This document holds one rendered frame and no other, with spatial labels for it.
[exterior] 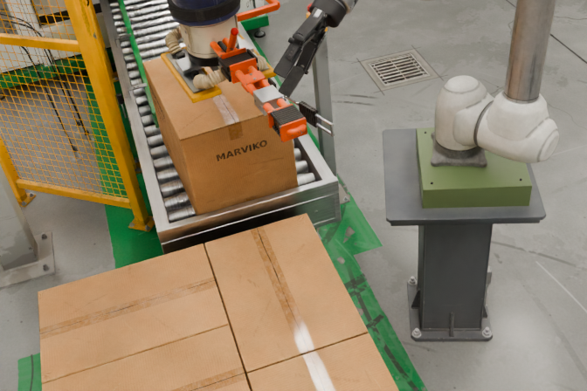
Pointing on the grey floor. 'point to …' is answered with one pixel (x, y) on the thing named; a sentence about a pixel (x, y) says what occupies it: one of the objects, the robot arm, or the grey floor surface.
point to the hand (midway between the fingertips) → (284, 80)
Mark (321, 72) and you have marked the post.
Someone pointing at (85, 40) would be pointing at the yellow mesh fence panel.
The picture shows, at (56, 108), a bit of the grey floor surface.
